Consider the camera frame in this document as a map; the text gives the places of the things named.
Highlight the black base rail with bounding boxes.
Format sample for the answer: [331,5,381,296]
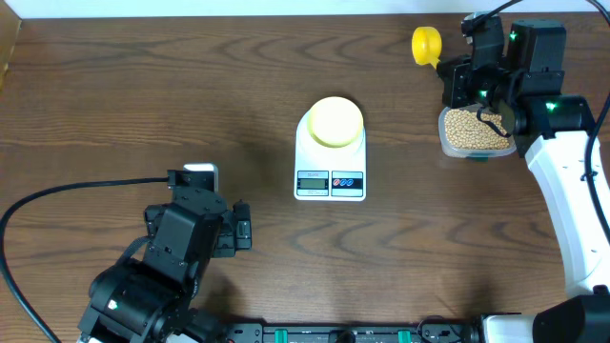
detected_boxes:
[190,309,535,343]

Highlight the yellow bowl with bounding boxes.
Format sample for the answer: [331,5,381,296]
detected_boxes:
[307,96,364,148]

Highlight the yellow measuring scoop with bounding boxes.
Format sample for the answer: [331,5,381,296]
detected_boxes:
[412,27,442,69]

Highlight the clear plastic container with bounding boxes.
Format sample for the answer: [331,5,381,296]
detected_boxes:
[438,105,517,158]

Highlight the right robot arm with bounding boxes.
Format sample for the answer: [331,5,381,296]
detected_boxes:
[412,13,609,342]

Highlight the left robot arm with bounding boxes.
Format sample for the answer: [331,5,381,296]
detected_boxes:
[78,187,252,342]

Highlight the soybeans in container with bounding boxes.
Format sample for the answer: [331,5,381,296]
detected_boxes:
[443,109,511,150]

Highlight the white digital kitchen scale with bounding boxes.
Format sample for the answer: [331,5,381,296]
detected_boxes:
[294,111,367,202]

